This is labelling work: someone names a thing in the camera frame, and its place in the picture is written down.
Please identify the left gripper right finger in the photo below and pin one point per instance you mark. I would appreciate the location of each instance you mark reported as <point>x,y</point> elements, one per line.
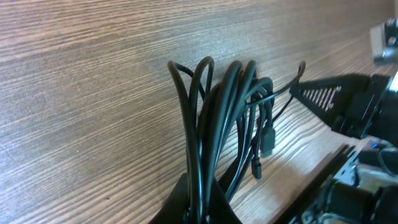
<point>220,209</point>

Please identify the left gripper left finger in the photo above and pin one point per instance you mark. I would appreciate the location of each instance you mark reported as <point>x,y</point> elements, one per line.
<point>175,206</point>

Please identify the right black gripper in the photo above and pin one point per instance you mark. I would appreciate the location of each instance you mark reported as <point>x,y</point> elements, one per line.
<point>347,103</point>

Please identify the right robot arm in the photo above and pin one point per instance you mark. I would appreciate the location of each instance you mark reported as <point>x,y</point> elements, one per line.
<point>384,122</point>

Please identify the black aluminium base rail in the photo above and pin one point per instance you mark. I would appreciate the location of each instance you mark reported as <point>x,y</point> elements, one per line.
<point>356,185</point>

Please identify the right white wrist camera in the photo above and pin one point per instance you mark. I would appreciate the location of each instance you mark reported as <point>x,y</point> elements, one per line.
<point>383,39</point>

